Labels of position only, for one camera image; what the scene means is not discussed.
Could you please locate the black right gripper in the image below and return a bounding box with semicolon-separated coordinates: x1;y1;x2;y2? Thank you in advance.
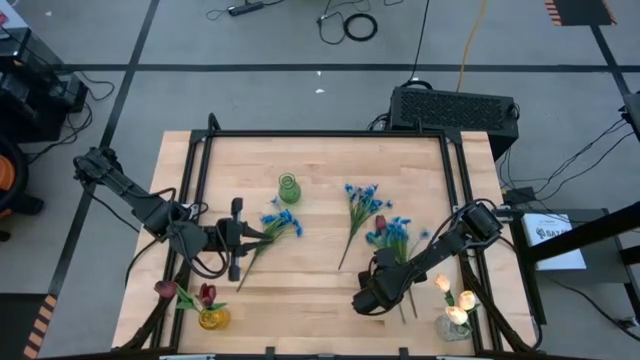
351;248;429;316

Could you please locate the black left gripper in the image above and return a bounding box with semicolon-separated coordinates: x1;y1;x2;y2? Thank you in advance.
215;197;274;282

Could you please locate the blue artificial flower spray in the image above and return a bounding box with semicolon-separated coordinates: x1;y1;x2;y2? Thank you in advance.
235;195;305;294
364;215;433;324
337;183;395;272

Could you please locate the cream artificial tulip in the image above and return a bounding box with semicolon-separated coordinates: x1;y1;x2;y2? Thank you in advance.
445;305;474;335
457;290;481;326
433;273;457;321

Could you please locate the green glass vase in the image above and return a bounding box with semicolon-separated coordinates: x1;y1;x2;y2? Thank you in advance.
277;172;303;205

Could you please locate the dark red artificial tulip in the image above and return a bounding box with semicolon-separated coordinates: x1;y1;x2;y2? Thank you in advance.
374;214;419;321
153;279;206;314
194;283;229;321

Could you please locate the clear glass vase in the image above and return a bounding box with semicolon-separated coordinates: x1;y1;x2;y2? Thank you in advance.
433;313;474;343

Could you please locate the yellow glass vase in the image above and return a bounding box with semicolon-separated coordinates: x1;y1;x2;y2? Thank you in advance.
198;305;232;331

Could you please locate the black power adapter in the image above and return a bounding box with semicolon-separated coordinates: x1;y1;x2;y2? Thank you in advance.
503;186;539;206

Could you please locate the white paper sign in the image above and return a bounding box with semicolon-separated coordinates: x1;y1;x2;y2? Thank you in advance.
522;212;588;272

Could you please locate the black computer case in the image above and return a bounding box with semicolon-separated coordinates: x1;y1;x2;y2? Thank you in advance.
388;85;521;162

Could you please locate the black metal stand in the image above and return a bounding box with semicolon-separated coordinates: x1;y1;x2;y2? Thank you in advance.
509;199;640;331

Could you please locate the black power strip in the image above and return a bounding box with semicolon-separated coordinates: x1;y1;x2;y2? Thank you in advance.
227;0;265;18

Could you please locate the hazard striped floor mat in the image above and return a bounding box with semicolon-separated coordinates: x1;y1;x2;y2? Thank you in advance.
543;0;619;27
0;292;60;360

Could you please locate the black equipment cart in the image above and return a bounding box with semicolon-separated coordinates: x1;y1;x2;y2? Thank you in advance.
0;27;90;145

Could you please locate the black aluminium table frame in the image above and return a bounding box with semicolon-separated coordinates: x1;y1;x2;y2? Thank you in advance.
113;112;545;357

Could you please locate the thin black cable with plug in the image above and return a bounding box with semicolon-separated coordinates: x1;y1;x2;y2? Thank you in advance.
316;0;351;46

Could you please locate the coiled black cable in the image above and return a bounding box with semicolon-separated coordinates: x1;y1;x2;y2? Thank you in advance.
342;12;379;43

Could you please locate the long black cable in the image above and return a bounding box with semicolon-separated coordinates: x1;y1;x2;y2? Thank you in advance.
399;0;435;92

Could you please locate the yellow cable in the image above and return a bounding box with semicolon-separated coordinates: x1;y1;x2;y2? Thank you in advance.
455;0;489;94

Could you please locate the orange black cable reel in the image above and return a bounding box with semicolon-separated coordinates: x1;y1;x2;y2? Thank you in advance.
0;134;46;242

